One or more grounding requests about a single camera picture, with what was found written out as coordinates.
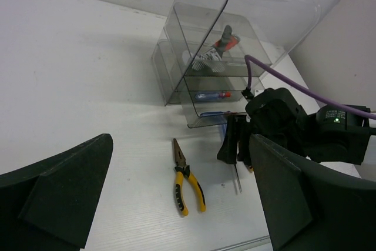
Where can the red blue small screwdriver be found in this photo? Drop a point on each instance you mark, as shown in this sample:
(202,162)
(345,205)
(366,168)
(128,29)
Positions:
(216,113)

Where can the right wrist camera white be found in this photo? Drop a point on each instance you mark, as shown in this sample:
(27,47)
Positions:
(252,93)

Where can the red handle adjustable wrench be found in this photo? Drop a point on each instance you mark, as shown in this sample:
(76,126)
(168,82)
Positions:
(215,66)

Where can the yellow long-nose pliers left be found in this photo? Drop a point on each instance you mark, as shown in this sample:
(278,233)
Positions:
(183,172)

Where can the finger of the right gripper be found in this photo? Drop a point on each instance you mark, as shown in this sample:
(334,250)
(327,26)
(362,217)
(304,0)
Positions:
(228,151)
(243,144)

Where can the red clear screwdriver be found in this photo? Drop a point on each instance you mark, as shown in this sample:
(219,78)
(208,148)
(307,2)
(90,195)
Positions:
(212,96)

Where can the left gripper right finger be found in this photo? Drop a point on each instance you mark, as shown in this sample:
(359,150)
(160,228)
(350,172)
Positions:
(308,206)

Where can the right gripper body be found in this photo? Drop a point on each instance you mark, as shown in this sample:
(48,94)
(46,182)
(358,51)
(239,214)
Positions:
(277,116)

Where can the blue handle screwdriver long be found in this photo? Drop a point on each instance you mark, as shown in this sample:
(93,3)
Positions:
(222,131)

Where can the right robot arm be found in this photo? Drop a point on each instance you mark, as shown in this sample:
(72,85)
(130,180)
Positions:
(329,135)

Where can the smoky top tray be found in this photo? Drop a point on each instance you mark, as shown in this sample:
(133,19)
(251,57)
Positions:
(206,42)

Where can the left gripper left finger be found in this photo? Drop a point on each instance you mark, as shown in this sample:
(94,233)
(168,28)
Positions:
(51,204)

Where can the clear acrylic box cover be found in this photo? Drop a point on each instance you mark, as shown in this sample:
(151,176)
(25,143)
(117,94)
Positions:
(279,24)

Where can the black handle adjustable wrench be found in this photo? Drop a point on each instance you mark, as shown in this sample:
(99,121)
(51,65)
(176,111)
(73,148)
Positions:
(226,42)

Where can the smoky tray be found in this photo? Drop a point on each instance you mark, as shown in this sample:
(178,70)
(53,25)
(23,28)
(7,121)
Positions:
(193,110)
(206,42)
(211,89)

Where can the smoky bottom tray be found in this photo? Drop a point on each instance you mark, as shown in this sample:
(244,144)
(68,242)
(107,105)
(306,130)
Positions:
(193,110)

